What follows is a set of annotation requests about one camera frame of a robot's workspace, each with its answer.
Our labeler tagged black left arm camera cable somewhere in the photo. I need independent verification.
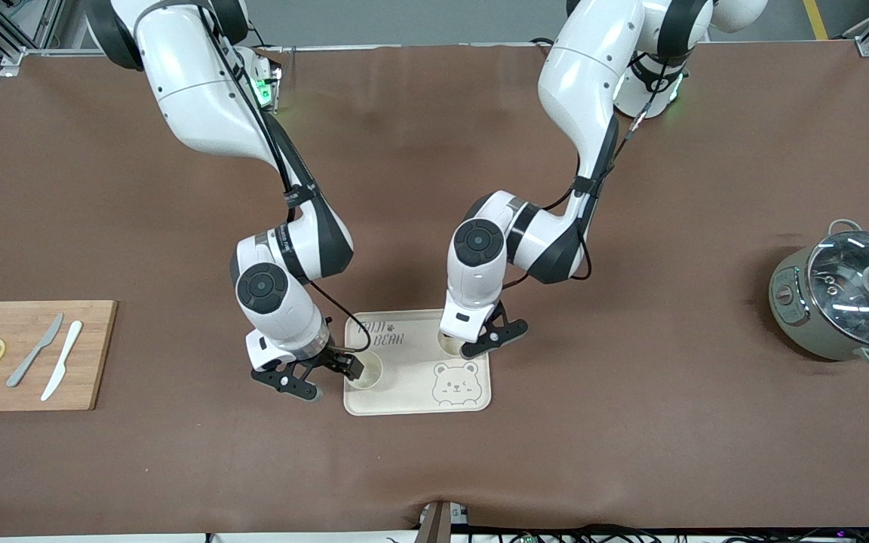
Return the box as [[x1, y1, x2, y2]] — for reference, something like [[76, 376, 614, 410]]
[[501, 57, 669, 291]]

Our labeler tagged glass pot lid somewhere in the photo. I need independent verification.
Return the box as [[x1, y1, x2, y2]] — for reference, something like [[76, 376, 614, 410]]
[[808, 230, 869, 338]]

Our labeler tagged grey plastic knife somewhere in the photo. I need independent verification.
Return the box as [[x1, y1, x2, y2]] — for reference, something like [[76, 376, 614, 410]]
[[6, 313, 65, 388]]

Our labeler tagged wooden cutting board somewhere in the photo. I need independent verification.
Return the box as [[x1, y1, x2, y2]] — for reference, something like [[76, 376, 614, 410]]
[[0, 300, 118, 413]]

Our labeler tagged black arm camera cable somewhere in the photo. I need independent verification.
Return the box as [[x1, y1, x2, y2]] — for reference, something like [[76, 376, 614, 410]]
[[501, 57, 669, 291], [193, 0, 373, 354]]

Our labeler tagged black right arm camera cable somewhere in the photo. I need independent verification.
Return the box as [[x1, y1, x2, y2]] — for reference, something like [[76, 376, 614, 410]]
[[193, 0, 373, 354]]

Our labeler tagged white plastic knife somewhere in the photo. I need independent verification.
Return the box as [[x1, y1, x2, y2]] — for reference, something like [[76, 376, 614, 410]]
[[41, 321, 84, 402]]

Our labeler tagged cream bear print tray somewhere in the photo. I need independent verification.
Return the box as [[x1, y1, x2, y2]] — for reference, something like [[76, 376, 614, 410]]
[[343, 307, 493, 416]]

